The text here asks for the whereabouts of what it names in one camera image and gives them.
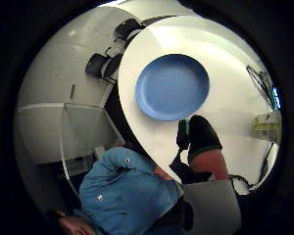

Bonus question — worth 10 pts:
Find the blue plate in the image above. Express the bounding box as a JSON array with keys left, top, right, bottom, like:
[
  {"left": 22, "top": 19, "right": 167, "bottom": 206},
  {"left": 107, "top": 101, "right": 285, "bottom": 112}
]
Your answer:
[{"left": 134, "top": 53, "right": 211, "bottom": 122}]

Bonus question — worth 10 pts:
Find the yellow-green box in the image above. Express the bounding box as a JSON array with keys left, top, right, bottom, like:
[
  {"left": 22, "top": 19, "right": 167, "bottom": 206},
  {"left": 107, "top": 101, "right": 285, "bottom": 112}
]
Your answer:
[{"left": 251, "top": 112, "right": 282, "bottom": 145}]

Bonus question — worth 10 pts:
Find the the person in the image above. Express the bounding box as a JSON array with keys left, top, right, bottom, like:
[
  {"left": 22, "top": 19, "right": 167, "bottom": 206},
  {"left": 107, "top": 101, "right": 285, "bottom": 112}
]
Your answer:
[{"left": 46, "top": 146, "right": 196, "bottom": 235}]

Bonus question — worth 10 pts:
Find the blue lit screen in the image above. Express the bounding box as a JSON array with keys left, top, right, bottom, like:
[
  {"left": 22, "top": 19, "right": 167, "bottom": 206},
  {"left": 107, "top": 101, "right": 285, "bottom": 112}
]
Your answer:
[{"left": 271, "top": 86, "right": 282, "bottom": 111}]

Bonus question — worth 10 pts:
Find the black office chair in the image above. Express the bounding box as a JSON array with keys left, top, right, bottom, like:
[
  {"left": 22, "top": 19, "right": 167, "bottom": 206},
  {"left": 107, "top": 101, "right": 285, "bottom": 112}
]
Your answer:
[
  {"left": 84, "top": 53, "right": 109, "bottom": 79},
  {"left": 101, "top": 53, "right": 123, "bottom": 83},
  {"left": 114, "top": 18, "right": 147, "bottom": 44}
]

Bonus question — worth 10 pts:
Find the white office desk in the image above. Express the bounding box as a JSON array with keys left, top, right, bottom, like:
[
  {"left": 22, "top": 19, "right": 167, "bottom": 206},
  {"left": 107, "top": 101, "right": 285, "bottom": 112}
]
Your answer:
[{"left": 17, "top": 101, "right": 125, "bottom": 184}]

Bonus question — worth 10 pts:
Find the thin black cable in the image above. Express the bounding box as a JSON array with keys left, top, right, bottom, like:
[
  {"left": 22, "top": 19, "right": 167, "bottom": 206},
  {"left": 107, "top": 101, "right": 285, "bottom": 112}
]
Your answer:
[{"left": 229, "top": 141, "right": 276, "bottom": 194}]

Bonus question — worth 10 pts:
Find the black cable bundle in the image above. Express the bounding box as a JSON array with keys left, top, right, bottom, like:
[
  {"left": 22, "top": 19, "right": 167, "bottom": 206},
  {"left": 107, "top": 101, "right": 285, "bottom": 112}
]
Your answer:
[{"left": 245, "top": 64, "right": 276, "bottom": 111}]

